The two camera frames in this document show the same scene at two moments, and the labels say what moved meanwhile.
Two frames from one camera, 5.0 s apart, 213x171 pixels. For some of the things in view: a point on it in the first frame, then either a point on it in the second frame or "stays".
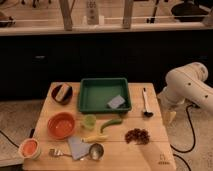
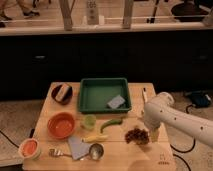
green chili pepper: [110, 122] stays
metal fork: [58, 153] stays
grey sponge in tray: [116, 101] stays
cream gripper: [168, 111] → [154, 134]
